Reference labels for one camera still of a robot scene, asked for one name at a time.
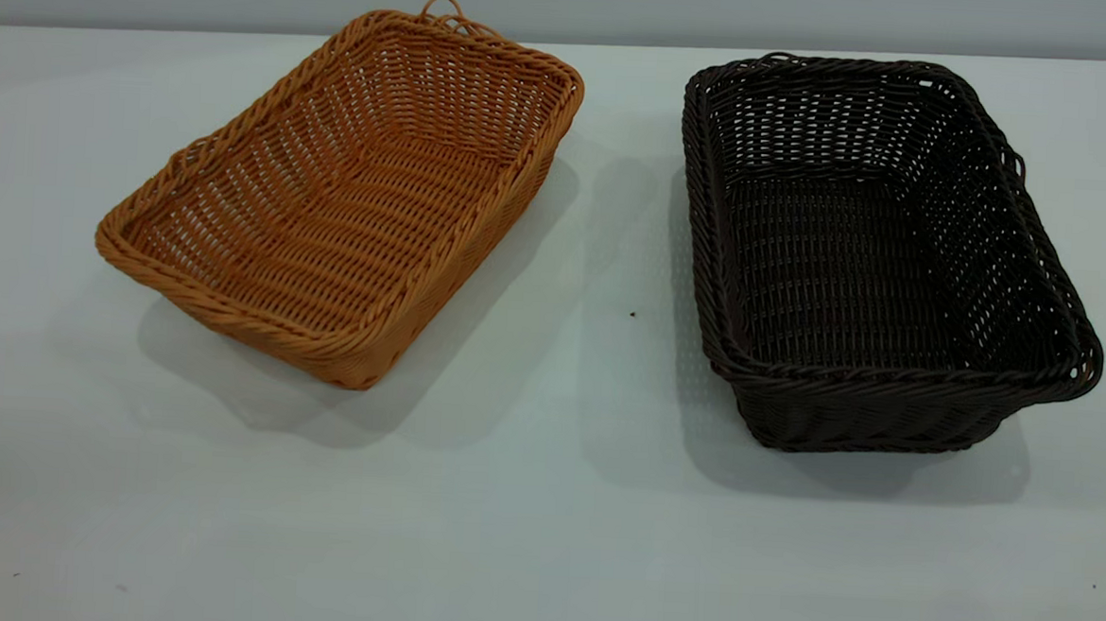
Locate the light brown wicker basket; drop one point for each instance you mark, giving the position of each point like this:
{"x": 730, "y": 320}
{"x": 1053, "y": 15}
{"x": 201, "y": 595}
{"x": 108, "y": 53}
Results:
{"x": 350, "y": 215}

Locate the dark brown wicker basket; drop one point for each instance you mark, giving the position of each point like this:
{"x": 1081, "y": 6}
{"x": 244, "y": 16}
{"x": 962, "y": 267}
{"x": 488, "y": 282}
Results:
{"x": 849, "y": 269}

